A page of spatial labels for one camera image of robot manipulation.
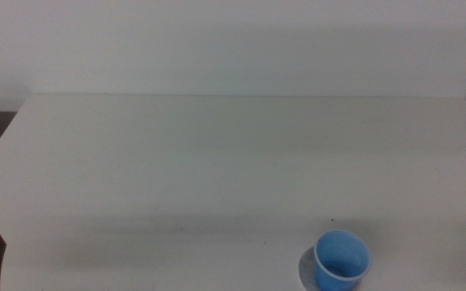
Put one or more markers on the blue plastic cup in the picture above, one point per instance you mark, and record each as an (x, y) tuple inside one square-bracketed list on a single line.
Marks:
[(340, 258)]

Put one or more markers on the round grey felt cup mat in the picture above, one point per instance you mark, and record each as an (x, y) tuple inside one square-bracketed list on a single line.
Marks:
[(306, 268)]

